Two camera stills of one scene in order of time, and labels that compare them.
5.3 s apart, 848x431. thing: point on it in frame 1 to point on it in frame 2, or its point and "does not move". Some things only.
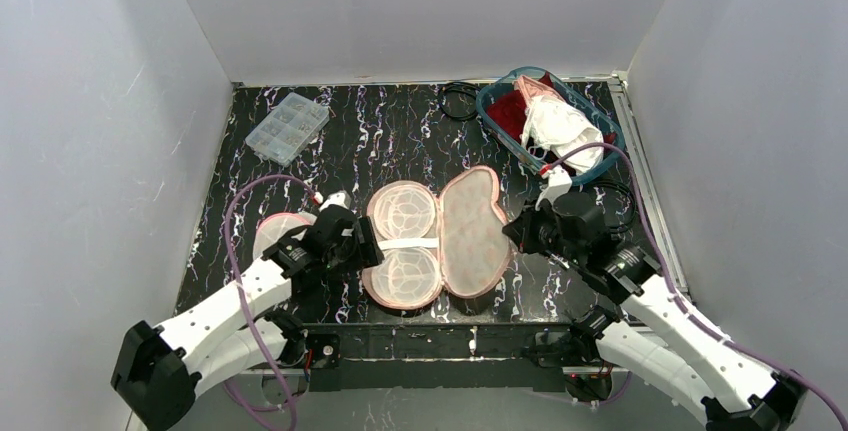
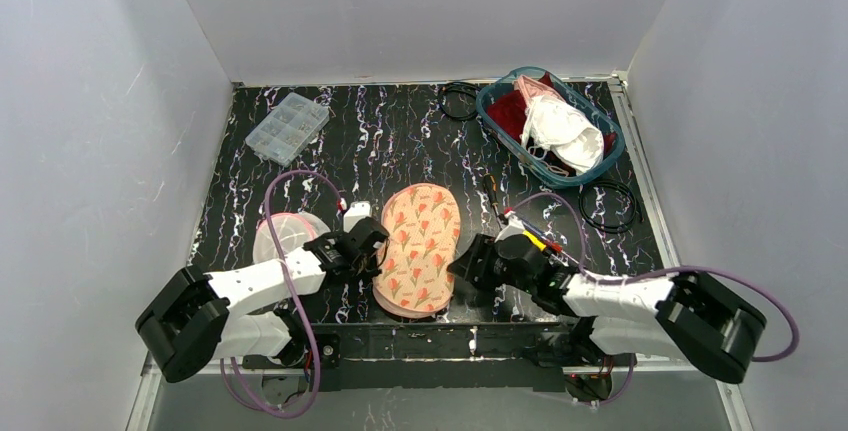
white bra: (554, 125) does not move
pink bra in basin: (531, 88) does not move
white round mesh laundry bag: (271, 227) does not move
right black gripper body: (523, 233) to (477, 262)
